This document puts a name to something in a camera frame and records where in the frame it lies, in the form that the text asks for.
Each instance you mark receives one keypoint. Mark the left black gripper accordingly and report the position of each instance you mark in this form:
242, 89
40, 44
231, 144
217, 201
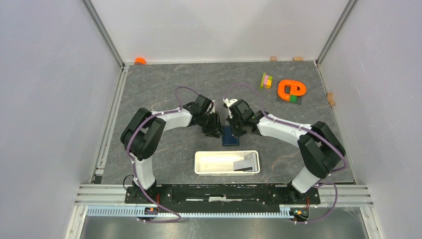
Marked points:
215, 129

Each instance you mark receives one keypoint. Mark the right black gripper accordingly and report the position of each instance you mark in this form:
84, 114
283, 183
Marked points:
236, 133

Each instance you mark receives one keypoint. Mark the navy blue card holder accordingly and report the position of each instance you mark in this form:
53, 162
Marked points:
229, 139

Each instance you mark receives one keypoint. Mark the white plastic tray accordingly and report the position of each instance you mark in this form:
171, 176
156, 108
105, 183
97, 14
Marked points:
220, 163

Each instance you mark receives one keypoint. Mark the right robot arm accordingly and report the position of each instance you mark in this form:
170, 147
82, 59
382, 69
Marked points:
320, 149

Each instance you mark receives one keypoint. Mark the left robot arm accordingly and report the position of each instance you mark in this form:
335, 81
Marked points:
143, 133

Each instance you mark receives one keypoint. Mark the stack of silver cards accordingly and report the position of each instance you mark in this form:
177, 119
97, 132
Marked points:
246, 165

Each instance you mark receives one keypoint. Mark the pink green block stack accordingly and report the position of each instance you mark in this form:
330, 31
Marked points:
266, 81

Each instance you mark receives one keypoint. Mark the orange marble run piece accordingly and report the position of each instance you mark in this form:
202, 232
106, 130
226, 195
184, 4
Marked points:
290, 87

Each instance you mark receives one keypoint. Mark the green lego brick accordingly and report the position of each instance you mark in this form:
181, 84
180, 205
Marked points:
293, 98

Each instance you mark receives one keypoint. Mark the right wooden block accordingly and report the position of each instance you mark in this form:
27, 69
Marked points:
298, 58

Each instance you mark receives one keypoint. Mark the curved wooden piece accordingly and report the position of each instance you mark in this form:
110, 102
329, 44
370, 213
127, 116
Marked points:
330, 99

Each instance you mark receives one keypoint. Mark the orange round cap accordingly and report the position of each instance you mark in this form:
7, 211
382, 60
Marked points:
139, 61

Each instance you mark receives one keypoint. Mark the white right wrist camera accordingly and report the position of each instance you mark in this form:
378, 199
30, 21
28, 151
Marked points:
227, 103

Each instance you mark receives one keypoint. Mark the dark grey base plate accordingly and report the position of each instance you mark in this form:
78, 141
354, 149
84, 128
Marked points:
299, 101

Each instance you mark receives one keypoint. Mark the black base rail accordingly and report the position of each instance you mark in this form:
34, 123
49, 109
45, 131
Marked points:
222, 198

